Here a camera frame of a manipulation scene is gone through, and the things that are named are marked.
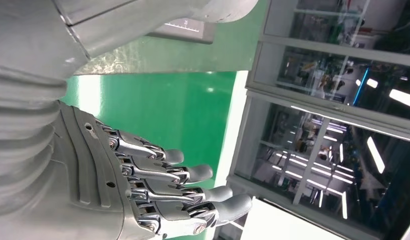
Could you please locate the green conveyor belt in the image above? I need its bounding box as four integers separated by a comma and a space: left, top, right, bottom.
60, 71, 249, 240

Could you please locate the black inbound scanner machine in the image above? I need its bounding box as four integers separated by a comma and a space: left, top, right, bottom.
146, 18, 216, 45

